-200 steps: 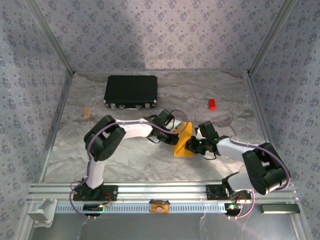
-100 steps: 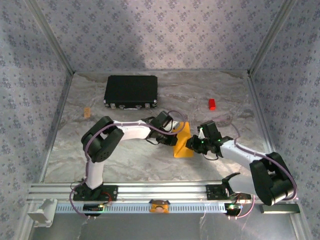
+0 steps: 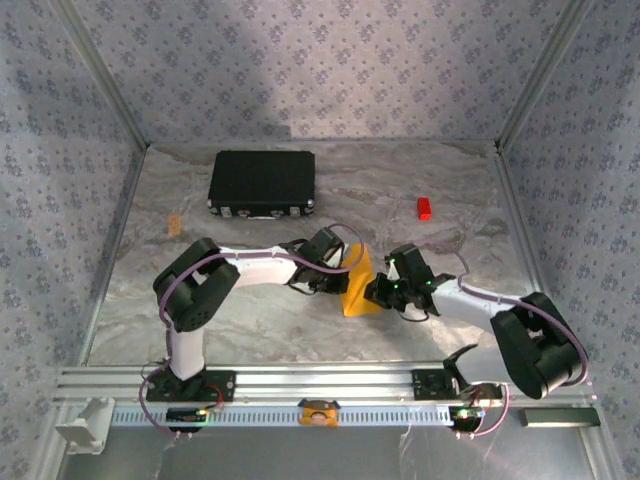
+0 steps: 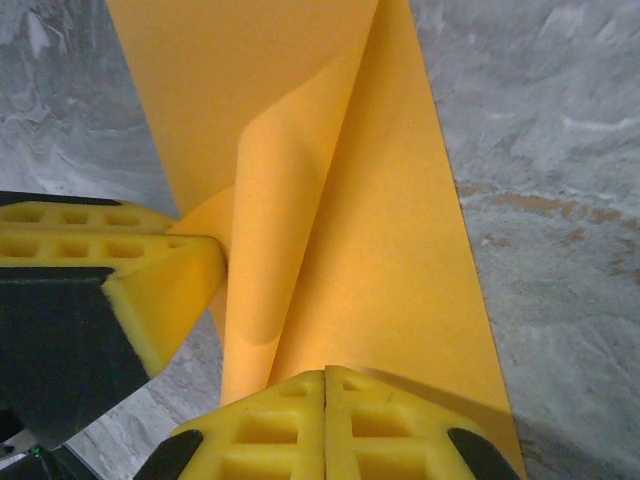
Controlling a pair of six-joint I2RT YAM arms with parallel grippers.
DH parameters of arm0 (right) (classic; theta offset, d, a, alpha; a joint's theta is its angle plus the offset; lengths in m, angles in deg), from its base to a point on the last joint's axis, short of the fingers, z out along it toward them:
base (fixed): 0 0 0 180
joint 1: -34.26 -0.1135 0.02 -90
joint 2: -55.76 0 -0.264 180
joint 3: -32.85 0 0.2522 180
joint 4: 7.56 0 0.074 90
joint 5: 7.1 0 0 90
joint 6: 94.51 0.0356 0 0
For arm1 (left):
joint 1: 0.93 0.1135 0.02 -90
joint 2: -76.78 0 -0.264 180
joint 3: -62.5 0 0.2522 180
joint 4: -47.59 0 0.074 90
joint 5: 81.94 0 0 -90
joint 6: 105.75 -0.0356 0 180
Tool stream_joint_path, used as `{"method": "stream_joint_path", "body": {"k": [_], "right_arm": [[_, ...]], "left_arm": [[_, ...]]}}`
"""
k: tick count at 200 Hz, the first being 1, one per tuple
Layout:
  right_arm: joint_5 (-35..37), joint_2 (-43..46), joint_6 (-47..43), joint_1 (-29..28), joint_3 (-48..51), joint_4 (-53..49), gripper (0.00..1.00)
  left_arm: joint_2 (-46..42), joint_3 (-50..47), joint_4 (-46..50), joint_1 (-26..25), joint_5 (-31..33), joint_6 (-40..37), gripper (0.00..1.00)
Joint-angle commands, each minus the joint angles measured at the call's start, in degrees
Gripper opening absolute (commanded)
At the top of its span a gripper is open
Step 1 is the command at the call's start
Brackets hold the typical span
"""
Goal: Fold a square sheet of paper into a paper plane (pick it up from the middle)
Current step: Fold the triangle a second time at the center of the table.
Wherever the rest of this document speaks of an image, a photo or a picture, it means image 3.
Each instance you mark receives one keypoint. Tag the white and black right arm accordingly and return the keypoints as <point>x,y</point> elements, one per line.
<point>465,302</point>

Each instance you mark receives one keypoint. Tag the small lit circuit board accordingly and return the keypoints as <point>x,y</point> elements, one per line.
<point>465,416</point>
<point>185,415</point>

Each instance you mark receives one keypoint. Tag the wide aluminium mounting rail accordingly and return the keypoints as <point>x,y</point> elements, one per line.
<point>325,382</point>

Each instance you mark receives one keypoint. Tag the orange cloth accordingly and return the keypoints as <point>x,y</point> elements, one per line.
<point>357,295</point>

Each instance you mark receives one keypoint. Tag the cartoon figure sticker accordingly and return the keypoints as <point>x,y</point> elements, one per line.
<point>319,414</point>

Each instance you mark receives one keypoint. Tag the red rectangular block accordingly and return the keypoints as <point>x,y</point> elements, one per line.
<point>424,209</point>

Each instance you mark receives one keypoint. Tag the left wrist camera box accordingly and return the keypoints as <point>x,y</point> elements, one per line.
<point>322,242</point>

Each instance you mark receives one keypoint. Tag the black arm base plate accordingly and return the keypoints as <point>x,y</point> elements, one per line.
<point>425,385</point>
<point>220,387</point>

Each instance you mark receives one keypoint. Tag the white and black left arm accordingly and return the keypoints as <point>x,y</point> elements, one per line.
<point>187,350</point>

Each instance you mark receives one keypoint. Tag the black hard case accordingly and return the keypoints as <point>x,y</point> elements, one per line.
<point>260,180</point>

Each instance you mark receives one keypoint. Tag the aluminium side rail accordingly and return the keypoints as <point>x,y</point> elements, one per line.
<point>525,250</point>
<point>116,250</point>

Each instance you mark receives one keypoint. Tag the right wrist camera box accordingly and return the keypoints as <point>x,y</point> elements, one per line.
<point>412,262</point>

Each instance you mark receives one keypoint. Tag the aluminium corner post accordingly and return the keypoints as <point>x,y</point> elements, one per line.
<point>102,75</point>
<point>542,75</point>

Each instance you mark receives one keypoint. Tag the small orange tag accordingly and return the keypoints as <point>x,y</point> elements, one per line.
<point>174,225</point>

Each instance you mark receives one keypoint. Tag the white plastic bracket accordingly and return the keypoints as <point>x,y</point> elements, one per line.
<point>85,425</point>

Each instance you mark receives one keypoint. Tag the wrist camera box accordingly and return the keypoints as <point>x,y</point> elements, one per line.
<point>412,262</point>
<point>322,242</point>

